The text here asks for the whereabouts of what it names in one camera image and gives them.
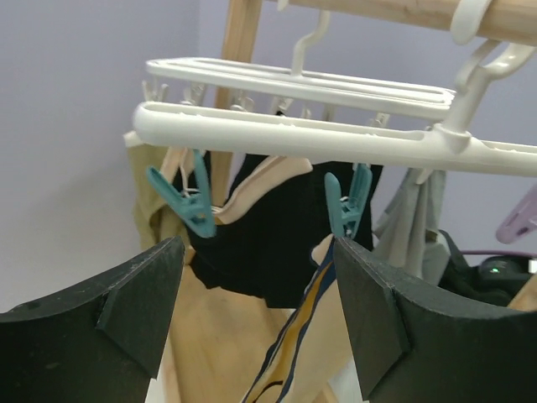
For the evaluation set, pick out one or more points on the beige underwear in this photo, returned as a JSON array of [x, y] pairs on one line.
[[217, 338]]

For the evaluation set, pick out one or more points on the white straight clip hanger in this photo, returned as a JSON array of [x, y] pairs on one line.
[[509, 32]]

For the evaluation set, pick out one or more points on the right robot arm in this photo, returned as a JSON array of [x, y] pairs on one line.
[[485, 276]]

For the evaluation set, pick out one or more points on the white rectangular clip hanger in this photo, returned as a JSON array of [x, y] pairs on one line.
[[295, 83]]

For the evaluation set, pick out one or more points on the purple clothes peg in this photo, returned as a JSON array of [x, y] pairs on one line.
[[519, 222]]

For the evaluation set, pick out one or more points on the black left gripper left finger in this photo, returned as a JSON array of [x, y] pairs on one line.
[[100, 340]]

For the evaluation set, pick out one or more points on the grey underwear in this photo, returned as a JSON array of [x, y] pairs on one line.
[[408, 230]]

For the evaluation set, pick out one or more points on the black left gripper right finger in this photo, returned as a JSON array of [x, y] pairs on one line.
[[415, 342]]

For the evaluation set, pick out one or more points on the teal clothes peg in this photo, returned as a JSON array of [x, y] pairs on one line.
[[193, 206], [345, 212]]

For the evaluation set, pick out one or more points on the black underwear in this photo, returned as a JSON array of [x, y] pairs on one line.
[[275, 215]]

